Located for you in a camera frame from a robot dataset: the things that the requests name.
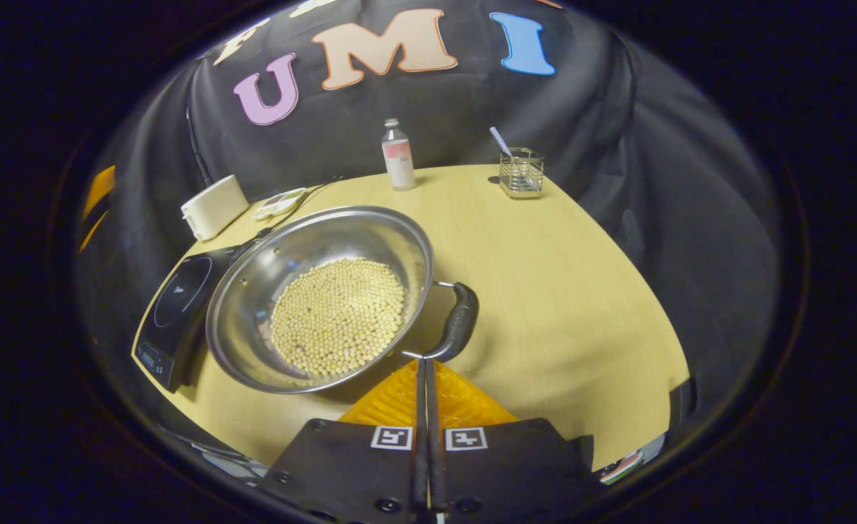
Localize white toaster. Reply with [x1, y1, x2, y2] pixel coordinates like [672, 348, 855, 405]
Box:
[180, 174, 251, 243]

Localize black induction cooktop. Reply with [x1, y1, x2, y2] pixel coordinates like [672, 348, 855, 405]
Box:
[131, 243, 263, 394]

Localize black power cable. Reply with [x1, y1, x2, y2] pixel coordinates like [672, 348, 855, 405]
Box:
[254, 174, 344, 242]

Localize clear glass cup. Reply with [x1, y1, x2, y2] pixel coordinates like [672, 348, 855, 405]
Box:
[498, 146, 546, 200]

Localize red green printed packet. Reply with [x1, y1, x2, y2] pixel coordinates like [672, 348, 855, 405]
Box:
[599, 432, 666, 487]

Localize black hanging cable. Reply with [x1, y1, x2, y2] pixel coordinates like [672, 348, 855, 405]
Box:
[184, 102, 213, 189]

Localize white divided bean tray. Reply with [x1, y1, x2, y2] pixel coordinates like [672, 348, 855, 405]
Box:
[252, 186, 309, 222]

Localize white stirring stick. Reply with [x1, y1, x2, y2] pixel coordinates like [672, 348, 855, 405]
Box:
[488, 126, 515, 160]

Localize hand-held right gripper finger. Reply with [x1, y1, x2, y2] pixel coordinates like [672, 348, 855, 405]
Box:
[257, 357, 430, 524]
[426, 360, 597, 524]

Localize clear bottle with pink label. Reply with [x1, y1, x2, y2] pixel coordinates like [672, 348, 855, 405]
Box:
[380, 117, 418, 192]

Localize pile of yellow soybeans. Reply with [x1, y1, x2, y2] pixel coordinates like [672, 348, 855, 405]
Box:
[269, 256, 408, 378]

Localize steel pot with black handle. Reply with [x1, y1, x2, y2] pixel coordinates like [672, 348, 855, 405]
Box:
[205, 205, 481, 396]

